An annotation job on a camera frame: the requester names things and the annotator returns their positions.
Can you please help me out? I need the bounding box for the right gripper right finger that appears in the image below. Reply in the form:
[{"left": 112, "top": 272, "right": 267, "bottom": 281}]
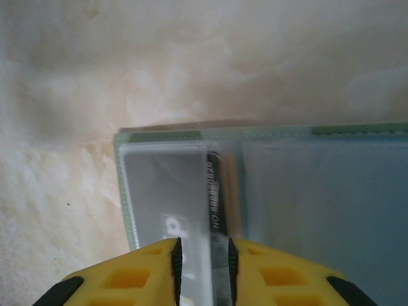
[{"left": 228, "top": 237, "right": 380, "bottom": 306}]

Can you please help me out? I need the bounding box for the black card with white text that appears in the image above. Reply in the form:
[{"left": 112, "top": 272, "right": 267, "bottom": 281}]
[{"left": 205, "top": 149, "right": 233, "bottom": 306}]

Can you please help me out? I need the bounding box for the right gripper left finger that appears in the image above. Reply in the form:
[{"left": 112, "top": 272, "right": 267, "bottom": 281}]
[{"left": 31, "top": 237, "right": 182, "bottom": 306}]

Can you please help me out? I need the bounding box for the brown card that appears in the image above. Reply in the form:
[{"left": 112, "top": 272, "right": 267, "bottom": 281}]
[{"left": 222, "top": 156, "right": 239, "bottom": 232}]

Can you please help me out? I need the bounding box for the grey card with logo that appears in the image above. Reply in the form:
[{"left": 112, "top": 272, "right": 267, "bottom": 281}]
[{"left": 125, "top": 152, "right": 208, "bottom": 248}]

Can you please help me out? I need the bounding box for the green card holder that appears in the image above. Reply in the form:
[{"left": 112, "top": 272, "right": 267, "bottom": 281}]
[{"left": 113, "top": 119, "right": 408, "bottom": 306}]

